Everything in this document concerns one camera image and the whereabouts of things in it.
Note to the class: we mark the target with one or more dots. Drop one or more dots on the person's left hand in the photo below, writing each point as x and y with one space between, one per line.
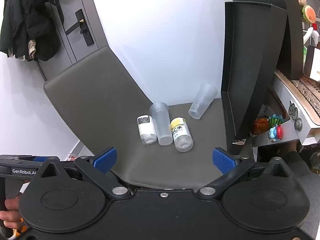
11 205

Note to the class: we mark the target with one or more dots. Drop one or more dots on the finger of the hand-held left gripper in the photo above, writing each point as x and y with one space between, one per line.
41 158

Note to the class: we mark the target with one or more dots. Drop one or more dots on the black folded board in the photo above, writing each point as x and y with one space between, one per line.
250 55

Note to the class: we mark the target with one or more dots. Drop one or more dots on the large black panel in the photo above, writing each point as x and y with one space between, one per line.
292 30

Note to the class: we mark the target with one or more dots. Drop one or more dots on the white desk with drawer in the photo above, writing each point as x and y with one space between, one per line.
282 97

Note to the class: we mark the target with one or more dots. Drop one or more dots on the white label clear bottle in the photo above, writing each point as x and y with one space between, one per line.
147 130

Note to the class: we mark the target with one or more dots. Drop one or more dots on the patterned brown desk mat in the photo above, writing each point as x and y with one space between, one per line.
306 92

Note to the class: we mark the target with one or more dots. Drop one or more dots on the yellow label clear bottle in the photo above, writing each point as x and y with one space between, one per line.
181 136

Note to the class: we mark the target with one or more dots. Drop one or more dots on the black hanging jacket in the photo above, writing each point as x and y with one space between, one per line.
27 17

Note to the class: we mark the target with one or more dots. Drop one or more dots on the metal drawer knob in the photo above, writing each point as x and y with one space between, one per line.
298 124

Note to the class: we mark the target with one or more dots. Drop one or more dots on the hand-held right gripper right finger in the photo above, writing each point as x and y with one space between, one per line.
223 160

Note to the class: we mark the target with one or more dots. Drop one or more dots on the blue and red toy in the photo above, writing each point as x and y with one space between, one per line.
275 133

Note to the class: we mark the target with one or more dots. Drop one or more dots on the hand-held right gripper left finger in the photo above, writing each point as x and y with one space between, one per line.
105 159

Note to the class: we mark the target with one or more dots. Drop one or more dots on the green watermelon toy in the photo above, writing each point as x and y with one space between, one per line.
276 120

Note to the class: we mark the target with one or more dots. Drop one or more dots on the tall frosted plastic cup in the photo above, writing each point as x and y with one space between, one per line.
161 123
203 100

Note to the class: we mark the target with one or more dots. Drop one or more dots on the orange basket toy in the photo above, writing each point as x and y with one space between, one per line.
260 127

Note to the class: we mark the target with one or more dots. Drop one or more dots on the round fruit slice plush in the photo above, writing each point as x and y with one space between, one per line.
309 13

